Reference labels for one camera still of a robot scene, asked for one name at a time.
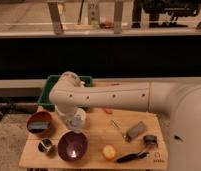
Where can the small metal cup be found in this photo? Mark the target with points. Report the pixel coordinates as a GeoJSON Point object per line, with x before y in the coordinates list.
{"type": "Point", "coordinates": [45, 146]}

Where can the orange carrot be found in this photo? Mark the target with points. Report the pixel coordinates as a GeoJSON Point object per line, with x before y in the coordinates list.
{"type": "Point", "coordinates": [108, 111]}

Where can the translucent grey gripper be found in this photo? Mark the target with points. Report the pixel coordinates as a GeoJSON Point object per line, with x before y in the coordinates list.
{"type": "Point", "coordinates": [72, 125]}

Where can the wooden table board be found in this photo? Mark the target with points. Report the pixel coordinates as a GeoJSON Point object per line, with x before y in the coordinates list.
{"type": "Point", "coordinates": [99, 133]}

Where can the blue sponge in bowl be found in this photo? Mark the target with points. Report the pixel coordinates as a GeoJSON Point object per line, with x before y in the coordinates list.
{"type": "Point", "coordinates": [38, 126]}

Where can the red-brown bowl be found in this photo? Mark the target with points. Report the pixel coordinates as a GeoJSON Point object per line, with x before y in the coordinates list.
{"type": "Point", "coordinates": [41, 116]}

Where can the black handled tool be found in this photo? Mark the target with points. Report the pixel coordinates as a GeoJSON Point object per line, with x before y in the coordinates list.
{"type": "Point", "coordinates": [131, 157]}

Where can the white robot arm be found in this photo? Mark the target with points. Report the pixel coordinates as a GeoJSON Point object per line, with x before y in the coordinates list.
{"type": "Point", "coordinates": [178, 99]}

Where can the small dark round tin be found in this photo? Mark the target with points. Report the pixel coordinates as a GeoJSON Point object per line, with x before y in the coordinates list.
{"type": "Point", "coordinates": [149, 140]}

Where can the purple bowl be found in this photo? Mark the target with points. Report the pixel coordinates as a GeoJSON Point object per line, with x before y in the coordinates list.
{"type": "Point", "coordinates": [72, 146]}

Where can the green plastic tray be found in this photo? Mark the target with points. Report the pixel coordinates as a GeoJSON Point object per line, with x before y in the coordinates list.
{"type": "Point", "coordinates": [49, 84]}

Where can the white plastic cup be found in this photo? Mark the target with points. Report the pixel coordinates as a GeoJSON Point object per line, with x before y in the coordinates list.
{"type": "Point", "coordinates": [81, 116]}

